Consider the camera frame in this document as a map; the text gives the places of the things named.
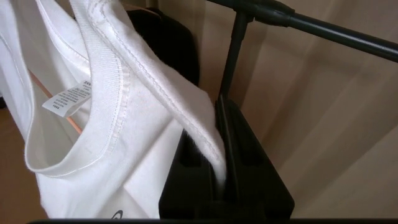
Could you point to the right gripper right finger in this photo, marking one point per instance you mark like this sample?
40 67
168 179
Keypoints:
258 180

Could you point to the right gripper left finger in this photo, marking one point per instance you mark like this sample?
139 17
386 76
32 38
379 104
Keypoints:
186 186

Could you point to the white garment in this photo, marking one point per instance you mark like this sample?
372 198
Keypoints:
124 140

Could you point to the black knitted garment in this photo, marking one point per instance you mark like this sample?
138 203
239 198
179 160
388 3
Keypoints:
171 40

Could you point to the black clothes rack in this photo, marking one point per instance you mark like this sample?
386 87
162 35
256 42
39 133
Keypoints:
326 31

